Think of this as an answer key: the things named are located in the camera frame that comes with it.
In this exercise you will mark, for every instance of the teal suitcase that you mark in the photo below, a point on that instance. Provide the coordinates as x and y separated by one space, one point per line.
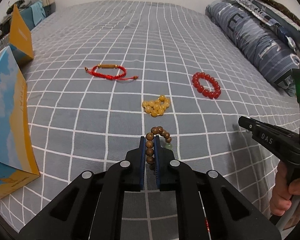
33 15

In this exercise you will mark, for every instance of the right hand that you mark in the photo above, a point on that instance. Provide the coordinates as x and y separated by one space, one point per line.
282 192

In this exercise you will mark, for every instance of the blue yellow cardboard box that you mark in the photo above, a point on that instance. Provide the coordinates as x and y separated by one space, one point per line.
18 165

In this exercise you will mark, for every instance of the red cord bracelet gold tube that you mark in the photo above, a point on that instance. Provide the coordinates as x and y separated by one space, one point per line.
112 72

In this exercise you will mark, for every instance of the folded dark patterned blanket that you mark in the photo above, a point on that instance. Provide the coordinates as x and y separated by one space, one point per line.
280 14

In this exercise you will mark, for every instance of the blue grey patterned pillow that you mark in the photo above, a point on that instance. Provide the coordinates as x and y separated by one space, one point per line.
263 48

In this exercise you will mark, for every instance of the grey checked bed sheet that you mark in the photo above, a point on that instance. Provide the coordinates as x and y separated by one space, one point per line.
192 81

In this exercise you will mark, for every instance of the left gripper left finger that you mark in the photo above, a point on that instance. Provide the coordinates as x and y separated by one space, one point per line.
91 206

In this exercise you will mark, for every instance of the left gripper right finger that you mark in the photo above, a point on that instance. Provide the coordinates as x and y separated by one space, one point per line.
208 206

